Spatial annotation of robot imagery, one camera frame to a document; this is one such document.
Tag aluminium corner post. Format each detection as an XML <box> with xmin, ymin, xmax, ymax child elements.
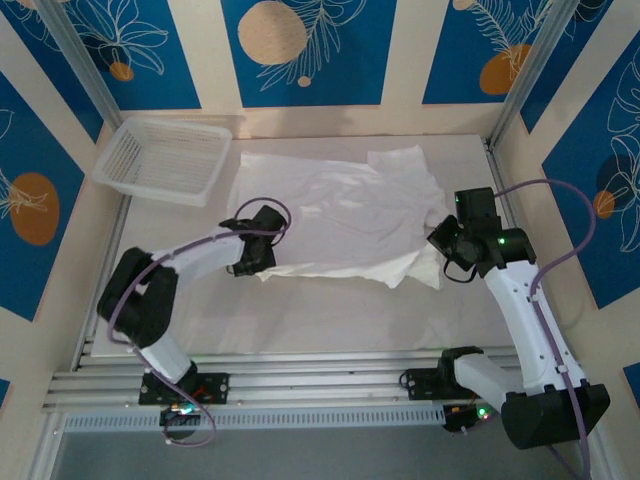
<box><xmin>487</xmin><ymin>0</ymin><xmax>584</xmax><ymax>151</ymax></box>
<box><xmin>37</xmin><ymin>0</ymin><xmax>124</xmax><ymax>127</ymax></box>

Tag white plastic mesh basket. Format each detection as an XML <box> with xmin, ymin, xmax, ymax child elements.
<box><xmin>92</xmin><ymin>117</ymin><xmax>234</xmax><ymax>207</ymax></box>

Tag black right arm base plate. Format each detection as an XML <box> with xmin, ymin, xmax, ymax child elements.
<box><xmin>399</xmin><ymin>368</ymin><xmax>454</xmax><ymax>401</ymax></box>

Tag black controller board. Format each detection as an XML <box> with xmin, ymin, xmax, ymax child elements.
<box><xmin>442</xmin><ymin>403</ymin><xmax>496</xmax><ymax>435</ymax></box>
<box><xmin>159</xmin><ymin>402</ymin><xmax>201</xmax><ymax>429</ymax></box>

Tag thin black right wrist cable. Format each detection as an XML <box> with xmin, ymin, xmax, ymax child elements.
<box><xmin>442</xmin><ymin>252</ymin><xmax>482</xmax><ymax>285</ymax></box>

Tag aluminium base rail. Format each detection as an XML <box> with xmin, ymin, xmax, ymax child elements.
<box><xmin>42</xmin><ymin>349</ymin><xmax>594</xmax><ymax>414</ymax></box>

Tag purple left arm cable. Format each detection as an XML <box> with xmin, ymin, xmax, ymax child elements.
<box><xmin>106</xmin><ymin>197</ymin><xmax>294</xmax><ymax>447</ymax></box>

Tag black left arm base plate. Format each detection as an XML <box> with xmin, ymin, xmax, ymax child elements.
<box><xmin>138</xmin><ymin>372</ymin><xmax>231</xmax><ymax>406</ymax></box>

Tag white t-shirt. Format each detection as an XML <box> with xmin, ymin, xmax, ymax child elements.
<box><xmin>227</xmin><ymin>144</ymin><xmax>449</xmax><ymax>290</ymax></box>

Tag grey slotted cable duct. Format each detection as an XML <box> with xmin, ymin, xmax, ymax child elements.
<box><xmin>62</xmin><ymin>403</ymin><xmax>451</xmax><ymax>434</ymax></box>

